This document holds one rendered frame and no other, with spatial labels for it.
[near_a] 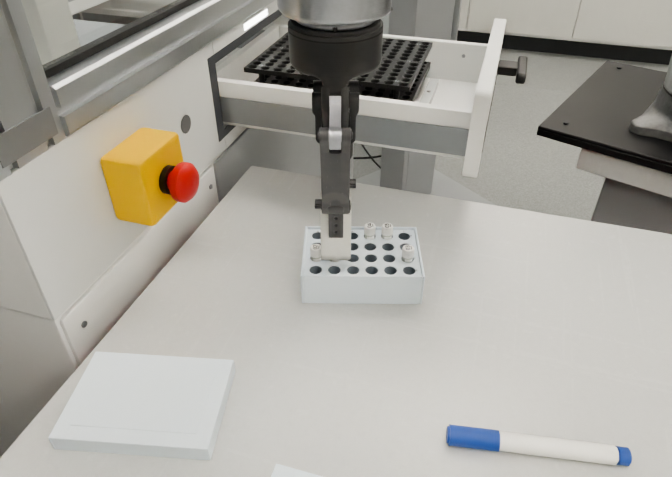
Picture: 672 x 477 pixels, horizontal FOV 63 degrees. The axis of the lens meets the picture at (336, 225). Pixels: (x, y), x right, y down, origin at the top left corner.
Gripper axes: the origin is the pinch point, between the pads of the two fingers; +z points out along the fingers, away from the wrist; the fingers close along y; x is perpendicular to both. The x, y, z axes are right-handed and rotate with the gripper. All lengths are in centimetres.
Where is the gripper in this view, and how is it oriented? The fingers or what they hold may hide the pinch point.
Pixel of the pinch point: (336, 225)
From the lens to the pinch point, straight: 54.6
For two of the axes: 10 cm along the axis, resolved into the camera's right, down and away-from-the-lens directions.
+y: 0.1, -6.0, 8.0
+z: 0.0, 8.0, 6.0
